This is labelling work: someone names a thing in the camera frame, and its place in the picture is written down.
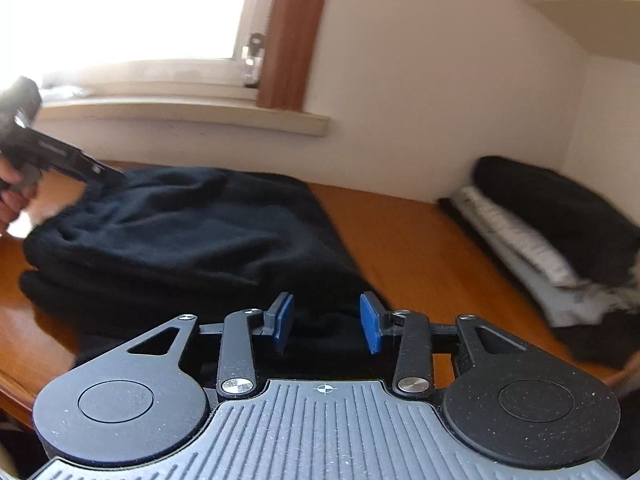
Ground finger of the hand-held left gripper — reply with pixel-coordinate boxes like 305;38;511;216
82;152;126;183

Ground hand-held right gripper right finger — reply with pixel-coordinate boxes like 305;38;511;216
360;291;528;401

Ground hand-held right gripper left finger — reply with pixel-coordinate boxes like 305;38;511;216
127;291;296;401

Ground black knit pants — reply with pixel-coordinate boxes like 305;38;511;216
20;166;396;366

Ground stack of folded clothes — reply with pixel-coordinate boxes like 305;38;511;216
437;195;640;368

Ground person's left hand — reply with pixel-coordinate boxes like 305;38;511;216
0;160;38;236

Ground clear plastic bag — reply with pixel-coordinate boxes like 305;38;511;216
40;86;93;103

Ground beige window sill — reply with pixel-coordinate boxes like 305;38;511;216
35;100;332;137

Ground folded white printed garment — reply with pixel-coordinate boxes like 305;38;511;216
457;186;583;288

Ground folded black garment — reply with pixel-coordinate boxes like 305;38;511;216
472;155;640;288

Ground wooden window trim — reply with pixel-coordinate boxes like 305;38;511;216
257;0;336;111

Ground white window frame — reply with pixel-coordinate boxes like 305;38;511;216
30;0;266;101

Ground blind cord with clear pull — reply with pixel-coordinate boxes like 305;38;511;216
241;32;266;86

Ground cream wall bookshelf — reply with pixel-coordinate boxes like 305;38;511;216
512;0;640;58

